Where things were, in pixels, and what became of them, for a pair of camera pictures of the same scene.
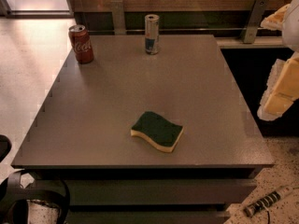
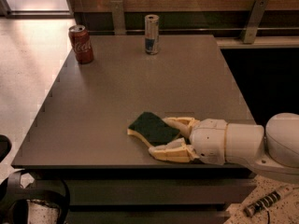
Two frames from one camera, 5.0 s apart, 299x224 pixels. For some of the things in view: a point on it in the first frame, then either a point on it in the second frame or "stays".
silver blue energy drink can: x=151 y=23 stays
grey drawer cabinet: x=155 y=130 stays
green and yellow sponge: x=158 y=131 stays
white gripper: x=292 y=27 to x=207 y=140
